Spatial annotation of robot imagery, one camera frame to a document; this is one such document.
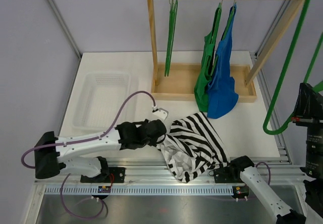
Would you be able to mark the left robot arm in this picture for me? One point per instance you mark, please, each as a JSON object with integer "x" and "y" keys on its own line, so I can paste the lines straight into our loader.
{"x": 54, "y": 155}

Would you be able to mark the green tank top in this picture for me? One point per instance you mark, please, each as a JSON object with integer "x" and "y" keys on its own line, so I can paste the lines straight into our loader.
{"x": 204, "y": 76}

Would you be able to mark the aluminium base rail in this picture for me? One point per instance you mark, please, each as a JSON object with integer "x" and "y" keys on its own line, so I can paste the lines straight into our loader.
{"x": 276, "y": 169}

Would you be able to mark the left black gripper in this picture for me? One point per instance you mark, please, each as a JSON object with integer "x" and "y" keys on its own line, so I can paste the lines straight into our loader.
{"x": 153, "y": 143}

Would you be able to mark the white slotted cable duct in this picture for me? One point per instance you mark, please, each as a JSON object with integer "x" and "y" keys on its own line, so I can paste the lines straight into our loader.
{"x": 142, "y": 190}

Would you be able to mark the white plastic basket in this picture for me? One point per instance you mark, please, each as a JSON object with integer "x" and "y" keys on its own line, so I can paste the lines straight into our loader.
{"x": 100, "y": 99}

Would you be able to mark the empty green hanger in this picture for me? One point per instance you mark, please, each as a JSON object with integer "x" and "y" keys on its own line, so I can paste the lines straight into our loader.
{"x": 170, "y": 32}
{"x": 172, "y": 37}

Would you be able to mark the green hanger of striped top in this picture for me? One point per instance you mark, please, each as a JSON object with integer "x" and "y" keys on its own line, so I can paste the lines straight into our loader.
{"x": 285, "y": 65}

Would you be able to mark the empty green hanger front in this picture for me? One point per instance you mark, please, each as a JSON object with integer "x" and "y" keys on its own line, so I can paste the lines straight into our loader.
{"x": 172, "y": 37}

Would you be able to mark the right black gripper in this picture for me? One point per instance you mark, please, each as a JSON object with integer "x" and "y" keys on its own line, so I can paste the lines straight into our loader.
{"x": 310, "y": 104}

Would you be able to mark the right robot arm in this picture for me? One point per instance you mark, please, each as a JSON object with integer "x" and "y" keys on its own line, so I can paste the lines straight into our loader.
{"x": 276, "y": 207}

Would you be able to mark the empty green hanger back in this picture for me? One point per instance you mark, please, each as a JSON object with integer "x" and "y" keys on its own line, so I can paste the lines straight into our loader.
{"x": 170, "y": 32}

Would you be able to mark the blue tank top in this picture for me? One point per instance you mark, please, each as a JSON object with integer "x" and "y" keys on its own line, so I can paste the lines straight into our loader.
{"x": 222, "y": 97}

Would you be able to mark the striped black white tank top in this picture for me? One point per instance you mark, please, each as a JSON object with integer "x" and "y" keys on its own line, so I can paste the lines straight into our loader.
{"x": 191, "y": 147}

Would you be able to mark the green hanger of blue top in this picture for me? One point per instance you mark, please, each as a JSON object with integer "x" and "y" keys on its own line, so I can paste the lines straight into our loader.
{"x": 231, "y": 15}

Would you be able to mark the wooden clothes rack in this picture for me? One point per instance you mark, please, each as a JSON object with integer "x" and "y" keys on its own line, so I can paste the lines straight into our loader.
{"x": 180, "y": 85}

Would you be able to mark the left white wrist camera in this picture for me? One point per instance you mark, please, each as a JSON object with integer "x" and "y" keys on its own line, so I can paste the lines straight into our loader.
{"x": 160, "y": 113}

